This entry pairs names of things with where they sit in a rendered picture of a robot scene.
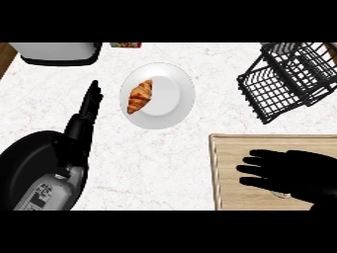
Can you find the black frying pan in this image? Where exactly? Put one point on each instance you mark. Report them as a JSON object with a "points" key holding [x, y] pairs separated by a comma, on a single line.
{"points": [[15, 168]]}

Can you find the white plate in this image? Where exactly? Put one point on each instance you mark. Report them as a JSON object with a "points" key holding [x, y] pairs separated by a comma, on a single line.
{"points": [[168, 95]]}

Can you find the white appliance with black base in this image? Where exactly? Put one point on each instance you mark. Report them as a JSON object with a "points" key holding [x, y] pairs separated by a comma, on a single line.
{"points": [[57, 52]]}

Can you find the pale wooden tray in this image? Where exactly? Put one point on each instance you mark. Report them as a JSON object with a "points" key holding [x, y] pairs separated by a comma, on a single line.
{"points": [[233, 184]]}

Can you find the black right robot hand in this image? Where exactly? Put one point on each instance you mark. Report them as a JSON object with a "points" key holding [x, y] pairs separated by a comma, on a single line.
{"points": [[306, 174]]}

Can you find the colourful box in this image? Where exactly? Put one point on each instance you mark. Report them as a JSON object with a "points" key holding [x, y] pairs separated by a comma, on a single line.
{"points": [[125, 44]]}

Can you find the brown croissant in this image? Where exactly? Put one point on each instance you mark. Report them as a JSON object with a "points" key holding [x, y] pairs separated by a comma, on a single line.
{"points": [[139, 96]]}

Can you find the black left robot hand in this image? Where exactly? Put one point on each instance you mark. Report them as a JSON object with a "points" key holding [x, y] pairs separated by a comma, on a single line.
{"points": [[80, 123]]}

